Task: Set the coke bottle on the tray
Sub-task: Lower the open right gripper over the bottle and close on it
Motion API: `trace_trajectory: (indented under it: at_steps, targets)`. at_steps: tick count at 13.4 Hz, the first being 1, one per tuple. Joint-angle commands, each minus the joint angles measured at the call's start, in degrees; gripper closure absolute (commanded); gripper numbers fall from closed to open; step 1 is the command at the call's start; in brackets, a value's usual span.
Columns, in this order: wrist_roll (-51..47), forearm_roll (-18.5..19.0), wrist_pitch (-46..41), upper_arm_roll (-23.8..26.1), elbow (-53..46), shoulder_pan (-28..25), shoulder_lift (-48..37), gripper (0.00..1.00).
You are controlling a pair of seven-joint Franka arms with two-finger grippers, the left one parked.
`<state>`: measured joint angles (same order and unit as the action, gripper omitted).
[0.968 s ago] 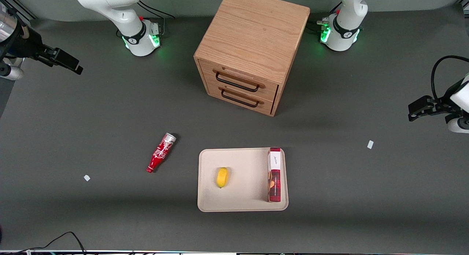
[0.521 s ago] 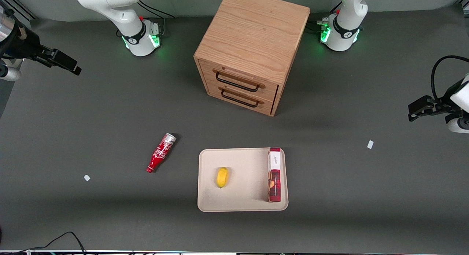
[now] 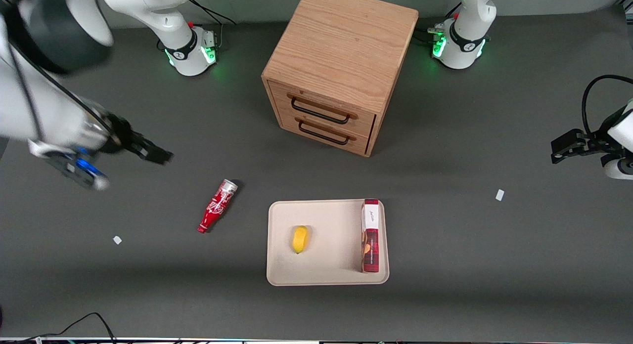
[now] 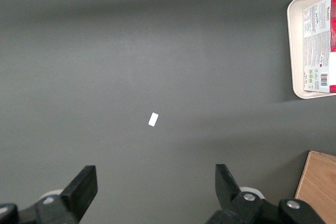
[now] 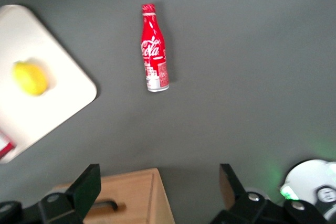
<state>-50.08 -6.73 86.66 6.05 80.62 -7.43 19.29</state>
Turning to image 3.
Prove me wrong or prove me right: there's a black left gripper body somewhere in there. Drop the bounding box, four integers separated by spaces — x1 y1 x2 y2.
584 118 625 155

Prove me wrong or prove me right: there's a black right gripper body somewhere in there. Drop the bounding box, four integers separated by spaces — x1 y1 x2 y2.
99 114 148 155

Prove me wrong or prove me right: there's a red coke bottle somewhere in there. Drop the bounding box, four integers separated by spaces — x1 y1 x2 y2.
197 179 239 234

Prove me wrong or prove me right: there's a beige plastic tray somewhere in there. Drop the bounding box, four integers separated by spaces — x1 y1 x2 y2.
266 199 390 287

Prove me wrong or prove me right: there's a wooden drawer front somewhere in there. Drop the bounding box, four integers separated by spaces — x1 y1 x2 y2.
278 112 371 157
269 81 377 137

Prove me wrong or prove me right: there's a yellow lemon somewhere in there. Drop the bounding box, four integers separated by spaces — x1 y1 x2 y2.
292 225 310 255

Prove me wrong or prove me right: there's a red plaid cookie box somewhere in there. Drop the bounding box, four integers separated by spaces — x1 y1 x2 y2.
360 199 380 273

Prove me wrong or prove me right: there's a wooden drawer cabinet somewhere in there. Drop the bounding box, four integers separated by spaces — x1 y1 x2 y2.
261 0 420 158

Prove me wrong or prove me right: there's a black looped cable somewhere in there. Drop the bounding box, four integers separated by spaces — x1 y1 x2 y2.
581 74 633 136

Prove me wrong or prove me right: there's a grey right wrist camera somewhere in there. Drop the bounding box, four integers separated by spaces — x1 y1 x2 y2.
29 140 110 191

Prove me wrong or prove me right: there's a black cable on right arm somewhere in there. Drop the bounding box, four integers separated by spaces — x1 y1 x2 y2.
4 35 117 143

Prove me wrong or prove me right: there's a black right base cable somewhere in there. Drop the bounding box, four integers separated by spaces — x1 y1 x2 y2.
187 0 238 52

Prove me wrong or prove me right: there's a black base cable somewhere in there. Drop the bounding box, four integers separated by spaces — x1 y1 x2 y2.
413 2 463 47
187 0 238 52

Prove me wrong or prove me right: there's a black drawer handle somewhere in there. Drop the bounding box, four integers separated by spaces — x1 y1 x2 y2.
290 96 353 125
297 120 350 146

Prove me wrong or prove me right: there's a black left base cable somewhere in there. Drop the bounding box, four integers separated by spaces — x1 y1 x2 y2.
413 2 463 47

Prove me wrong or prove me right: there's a black cable at table edge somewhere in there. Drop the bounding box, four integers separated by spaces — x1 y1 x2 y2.
0 312 117 344

